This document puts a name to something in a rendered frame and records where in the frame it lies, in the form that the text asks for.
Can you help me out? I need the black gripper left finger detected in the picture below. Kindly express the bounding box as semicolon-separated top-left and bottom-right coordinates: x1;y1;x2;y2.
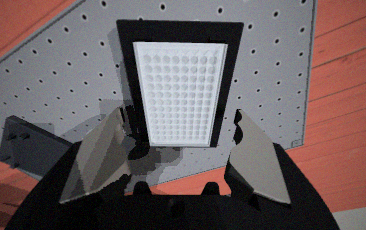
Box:
4;107;132;230

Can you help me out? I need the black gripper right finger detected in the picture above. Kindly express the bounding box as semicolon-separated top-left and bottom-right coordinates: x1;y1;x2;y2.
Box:
224;109;340;230

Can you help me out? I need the grey perforated base plate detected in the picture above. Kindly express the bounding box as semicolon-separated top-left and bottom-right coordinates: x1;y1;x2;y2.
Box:
0;0;318;193

